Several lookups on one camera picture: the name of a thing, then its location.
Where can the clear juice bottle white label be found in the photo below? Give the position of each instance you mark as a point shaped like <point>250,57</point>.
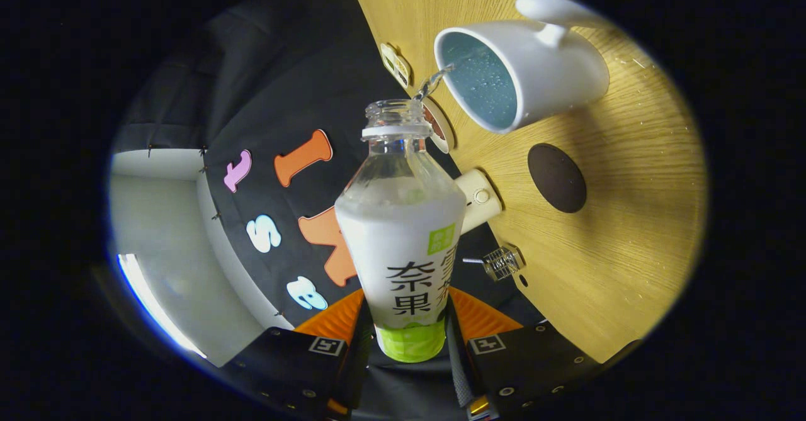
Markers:
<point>403,251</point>

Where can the white divided condiment dish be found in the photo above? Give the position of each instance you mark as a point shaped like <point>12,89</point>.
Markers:
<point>397,65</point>

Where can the white toaster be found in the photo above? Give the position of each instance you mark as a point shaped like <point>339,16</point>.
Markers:
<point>482,201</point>

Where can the metal spoon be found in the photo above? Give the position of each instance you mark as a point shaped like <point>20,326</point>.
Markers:
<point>473,260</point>

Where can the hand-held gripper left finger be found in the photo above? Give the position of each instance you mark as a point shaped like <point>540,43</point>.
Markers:
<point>359,364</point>

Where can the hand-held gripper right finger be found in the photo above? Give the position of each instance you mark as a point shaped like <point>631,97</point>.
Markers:
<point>458,364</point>

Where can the round white plate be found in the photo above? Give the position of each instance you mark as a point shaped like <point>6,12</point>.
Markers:
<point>446,138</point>

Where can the dark brown round coaster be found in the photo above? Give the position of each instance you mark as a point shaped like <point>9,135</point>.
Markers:
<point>557,179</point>

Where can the red meat piece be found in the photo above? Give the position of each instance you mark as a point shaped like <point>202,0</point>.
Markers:
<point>436,125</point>

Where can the clear juice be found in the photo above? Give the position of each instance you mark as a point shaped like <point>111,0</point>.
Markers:
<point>430,84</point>

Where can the wooden table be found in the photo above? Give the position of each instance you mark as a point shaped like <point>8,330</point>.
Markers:
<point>617,251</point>

